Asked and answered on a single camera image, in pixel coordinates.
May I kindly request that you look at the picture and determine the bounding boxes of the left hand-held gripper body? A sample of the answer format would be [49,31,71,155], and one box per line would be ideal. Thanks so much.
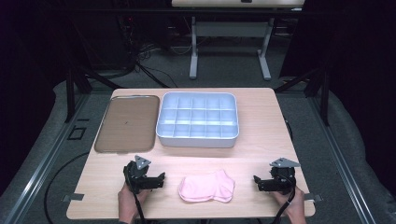
[122,154,157,195]

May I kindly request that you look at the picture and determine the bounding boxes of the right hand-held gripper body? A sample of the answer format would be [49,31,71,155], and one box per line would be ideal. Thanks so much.
[263,157,302,195]

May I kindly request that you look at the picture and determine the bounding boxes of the pink sock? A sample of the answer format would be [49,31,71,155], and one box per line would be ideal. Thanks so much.
[177,169,235,203]

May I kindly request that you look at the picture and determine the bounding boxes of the white divided storage box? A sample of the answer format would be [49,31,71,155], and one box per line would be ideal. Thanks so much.
[155,91,240,148]

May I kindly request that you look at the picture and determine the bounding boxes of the person's left hand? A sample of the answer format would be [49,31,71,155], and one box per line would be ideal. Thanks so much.
[117,183,149,224]

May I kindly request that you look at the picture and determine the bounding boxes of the person's right hand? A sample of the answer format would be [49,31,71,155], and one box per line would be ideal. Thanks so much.
[270,186,307,224]

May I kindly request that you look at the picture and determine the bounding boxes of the black metal stand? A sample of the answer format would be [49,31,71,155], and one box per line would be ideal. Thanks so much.
[274,66,331,127]
[64,66,124,124]

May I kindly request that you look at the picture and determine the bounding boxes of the white-legged table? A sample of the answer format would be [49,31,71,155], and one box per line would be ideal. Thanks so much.
[171,0,306,81]

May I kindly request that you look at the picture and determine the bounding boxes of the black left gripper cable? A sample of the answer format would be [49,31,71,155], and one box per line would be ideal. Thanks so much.
[124,167,147,224]

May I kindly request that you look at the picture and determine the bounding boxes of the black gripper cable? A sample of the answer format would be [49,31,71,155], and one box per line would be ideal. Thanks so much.
[272,181,297,224]
[124,167,147,224]

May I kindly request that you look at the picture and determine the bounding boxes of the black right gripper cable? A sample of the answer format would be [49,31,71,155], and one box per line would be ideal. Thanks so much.
[272,181,297,224]

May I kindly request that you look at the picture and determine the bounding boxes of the aluminium floor rail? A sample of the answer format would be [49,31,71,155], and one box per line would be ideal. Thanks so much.
[0,92,92,224]
[307,92,378,224]

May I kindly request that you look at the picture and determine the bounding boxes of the black floor cable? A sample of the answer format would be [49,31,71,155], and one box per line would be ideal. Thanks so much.
[43,151,92,224]

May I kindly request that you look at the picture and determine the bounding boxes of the bundle of floor cables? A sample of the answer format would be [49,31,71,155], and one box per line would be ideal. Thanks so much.
[118,15,180,89]

